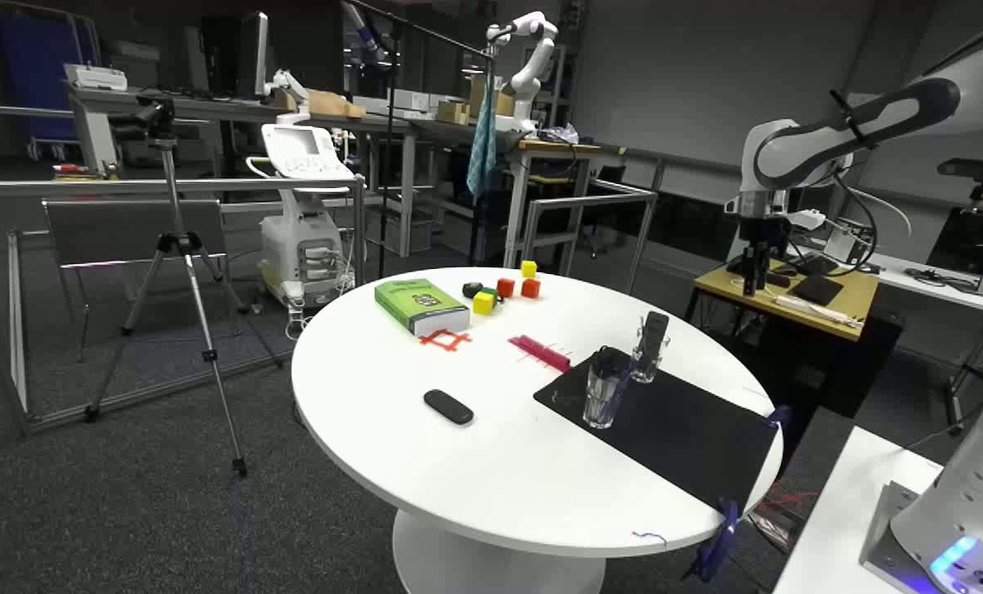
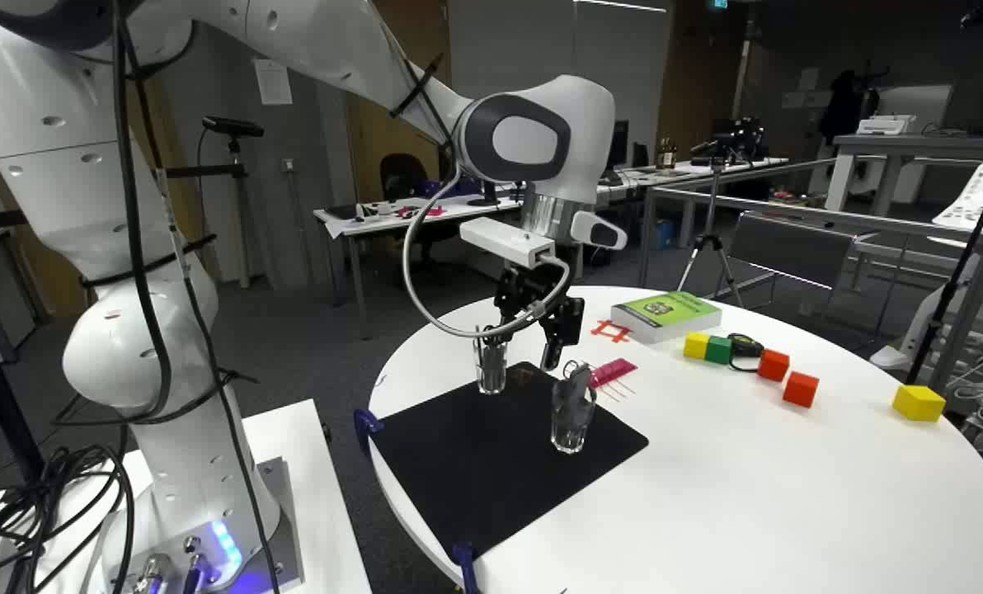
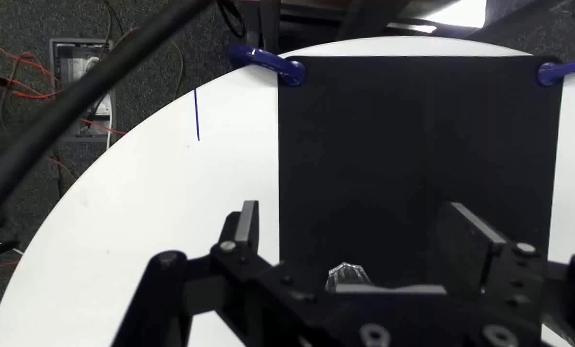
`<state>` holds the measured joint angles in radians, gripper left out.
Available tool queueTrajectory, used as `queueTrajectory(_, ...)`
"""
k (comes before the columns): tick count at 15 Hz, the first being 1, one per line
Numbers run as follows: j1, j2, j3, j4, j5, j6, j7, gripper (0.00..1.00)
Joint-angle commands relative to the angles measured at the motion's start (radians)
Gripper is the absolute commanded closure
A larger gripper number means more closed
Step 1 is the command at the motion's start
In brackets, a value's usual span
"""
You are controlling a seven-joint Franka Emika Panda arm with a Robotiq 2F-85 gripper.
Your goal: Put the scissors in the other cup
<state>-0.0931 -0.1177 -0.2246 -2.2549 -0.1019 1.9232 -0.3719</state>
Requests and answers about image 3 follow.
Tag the gray floor outlet box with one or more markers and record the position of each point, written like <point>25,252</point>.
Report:
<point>75,57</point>

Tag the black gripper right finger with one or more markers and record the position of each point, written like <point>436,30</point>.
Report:
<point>467,246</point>

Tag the black rectangular mat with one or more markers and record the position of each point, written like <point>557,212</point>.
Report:
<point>376,146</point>

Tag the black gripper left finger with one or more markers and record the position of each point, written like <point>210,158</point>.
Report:
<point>247,223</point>

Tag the blue spring clamp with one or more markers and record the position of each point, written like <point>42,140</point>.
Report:
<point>550,71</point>
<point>268,59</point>

